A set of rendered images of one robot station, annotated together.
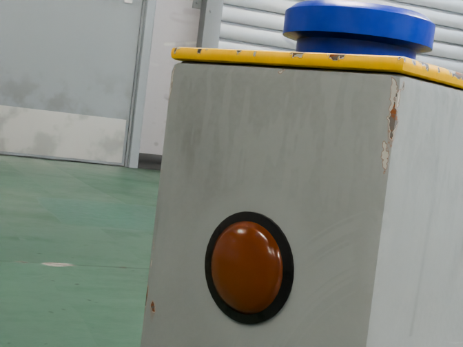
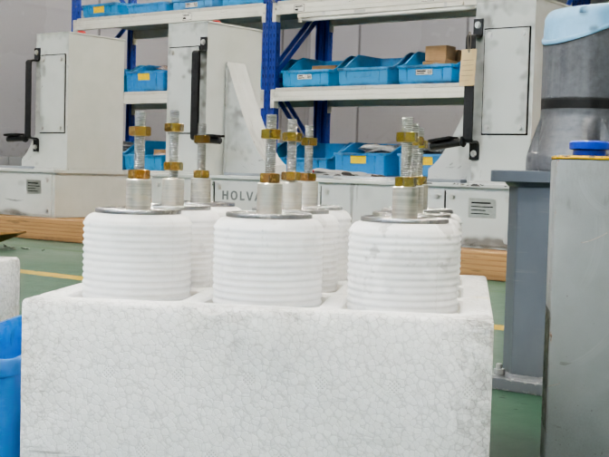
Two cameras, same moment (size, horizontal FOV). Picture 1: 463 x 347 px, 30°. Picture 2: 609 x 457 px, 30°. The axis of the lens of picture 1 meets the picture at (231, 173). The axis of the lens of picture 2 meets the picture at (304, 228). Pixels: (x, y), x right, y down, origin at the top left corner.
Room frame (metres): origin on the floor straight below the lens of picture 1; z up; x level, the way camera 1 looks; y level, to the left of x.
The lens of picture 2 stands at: (1.06, -0.87, 0.29)
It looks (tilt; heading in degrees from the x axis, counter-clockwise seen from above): 3 degrees down; 148
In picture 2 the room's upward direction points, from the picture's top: 2 degrees clockwise
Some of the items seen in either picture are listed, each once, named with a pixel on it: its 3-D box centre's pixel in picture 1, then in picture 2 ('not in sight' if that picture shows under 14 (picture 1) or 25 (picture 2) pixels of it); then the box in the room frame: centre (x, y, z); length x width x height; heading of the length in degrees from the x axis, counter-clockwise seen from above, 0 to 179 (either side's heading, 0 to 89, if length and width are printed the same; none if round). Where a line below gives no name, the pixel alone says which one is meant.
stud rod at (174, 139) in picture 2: not in sight; (173, 148); (0.03, -0.39, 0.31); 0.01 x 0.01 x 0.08
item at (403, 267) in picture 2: not in sight; (401, 326); (0.27, -0.28, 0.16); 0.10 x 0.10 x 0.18
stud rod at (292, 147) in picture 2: not in sight; (291, 158); (0.11, -0.30, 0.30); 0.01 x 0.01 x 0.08
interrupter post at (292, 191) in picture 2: not in sight; (290, 199); (0.11, -0.30, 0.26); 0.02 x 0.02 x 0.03
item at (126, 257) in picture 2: not in sight; (136, 314); (0.12, -0.47, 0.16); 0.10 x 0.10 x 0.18
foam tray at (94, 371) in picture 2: not in sight; (285, 376); (0.11, -0.30, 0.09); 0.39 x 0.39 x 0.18; 50
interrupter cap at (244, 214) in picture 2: not in sight; (269, 216); (0.20, -0.38, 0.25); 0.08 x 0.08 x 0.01
